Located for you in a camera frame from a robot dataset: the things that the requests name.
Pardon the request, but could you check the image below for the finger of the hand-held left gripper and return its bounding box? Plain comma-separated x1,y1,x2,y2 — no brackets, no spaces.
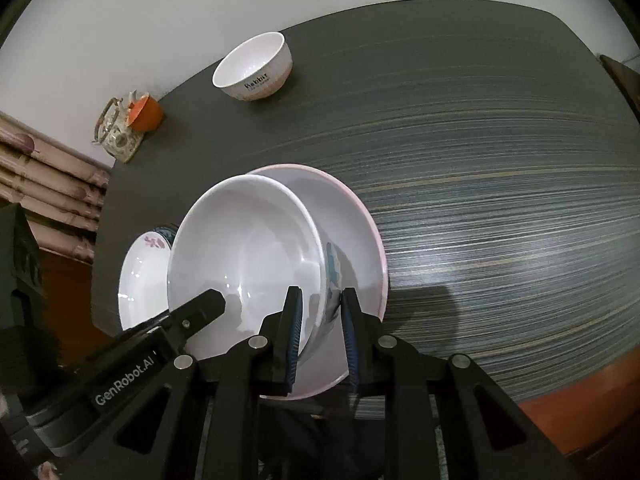
169,289,227,350

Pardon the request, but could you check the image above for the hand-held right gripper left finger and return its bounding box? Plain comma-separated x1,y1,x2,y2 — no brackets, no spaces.
85,286,304,480

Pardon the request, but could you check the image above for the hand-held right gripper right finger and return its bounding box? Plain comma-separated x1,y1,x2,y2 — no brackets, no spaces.
340,287,583,480

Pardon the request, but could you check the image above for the white plate with pink flower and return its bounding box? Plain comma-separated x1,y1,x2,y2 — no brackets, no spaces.
117,232,174,332

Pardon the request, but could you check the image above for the white bowl with blue band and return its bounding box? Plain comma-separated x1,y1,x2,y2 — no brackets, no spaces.
166,174,332,362

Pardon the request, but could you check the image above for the round blue floral plate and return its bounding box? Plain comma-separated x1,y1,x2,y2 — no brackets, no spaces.
152,225,180,250

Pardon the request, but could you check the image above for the pink bowl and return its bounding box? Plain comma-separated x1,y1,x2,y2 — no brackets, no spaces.
245,163,389,401

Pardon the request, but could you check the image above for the orange cup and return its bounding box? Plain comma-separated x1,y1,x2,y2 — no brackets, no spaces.
126,96,165,133

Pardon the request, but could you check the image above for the white bowl with rabbit print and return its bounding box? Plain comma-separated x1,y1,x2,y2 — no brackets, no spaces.
212,31,293,103

